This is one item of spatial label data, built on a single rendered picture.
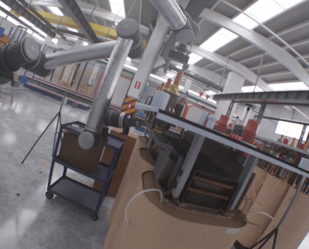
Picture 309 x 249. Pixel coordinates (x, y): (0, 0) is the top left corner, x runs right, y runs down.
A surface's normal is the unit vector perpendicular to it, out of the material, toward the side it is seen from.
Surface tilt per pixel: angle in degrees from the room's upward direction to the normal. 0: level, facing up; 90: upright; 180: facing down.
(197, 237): 90
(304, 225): 90
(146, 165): 90
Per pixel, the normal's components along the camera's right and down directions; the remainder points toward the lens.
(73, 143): 0.02, 0.10
